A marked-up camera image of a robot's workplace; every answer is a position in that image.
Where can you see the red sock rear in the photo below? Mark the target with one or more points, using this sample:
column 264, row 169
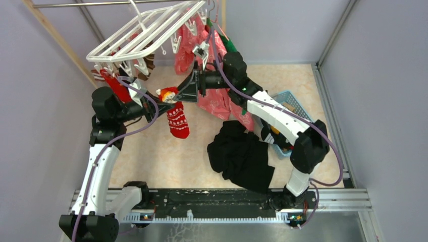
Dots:
column 120, row 90

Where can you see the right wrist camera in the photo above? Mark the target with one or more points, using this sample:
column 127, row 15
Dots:
column 201, row 51

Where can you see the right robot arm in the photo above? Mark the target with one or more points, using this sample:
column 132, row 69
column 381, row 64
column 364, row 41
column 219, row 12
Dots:
column 308, row 139

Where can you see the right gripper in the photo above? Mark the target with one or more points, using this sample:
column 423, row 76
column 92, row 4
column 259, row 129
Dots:
column 188, row 89

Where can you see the red patterned sock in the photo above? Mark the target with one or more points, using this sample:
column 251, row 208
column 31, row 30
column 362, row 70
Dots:
column 177, row 120

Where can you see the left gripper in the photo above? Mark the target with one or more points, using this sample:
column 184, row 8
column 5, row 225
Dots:
column 149, row 109

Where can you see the black cloth pile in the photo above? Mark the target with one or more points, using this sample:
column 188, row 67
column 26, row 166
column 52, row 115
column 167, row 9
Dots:
column 241, row 157

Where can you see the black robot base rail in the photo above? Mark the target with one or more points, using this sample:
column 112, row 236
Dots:
column 143, row 206

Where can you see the green garment on hanger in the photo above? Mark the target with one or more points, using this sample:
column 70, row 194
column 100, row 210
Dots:
column 229, row 46

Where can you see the brown striped sock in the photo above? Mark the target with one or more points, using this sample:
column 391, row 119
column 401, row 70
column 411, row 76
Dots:
column 144, row 71

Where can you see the light blue plastic basket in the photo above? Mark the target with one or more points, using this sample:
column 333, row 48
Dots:
column 283, row 149

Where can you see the white plastic sock hanger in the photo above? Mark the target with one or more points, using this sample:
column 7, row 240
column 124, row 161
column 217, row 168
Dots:
column 147, row 32

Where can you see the pink printed shirt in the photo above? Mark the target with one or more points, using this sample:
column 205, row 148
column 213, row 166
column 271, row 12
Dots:
column 216, row 101

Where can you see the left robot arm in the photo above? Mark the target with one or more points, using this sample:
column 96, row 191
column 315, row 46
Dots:
column 97, row 160

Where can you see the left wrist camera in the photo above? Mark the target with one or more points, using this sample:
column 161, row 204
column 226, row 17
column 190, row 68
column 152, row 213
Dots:
column 138, row 88

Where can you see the mustard yellow striped sock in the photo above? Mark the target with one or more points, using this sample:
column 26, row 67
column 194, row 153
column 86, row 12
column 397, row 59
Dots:
column 274, row 130

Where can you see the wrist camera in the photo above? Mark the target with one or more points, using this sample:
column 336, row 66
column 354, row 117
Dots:
column 138, row 88
column 201, row 51

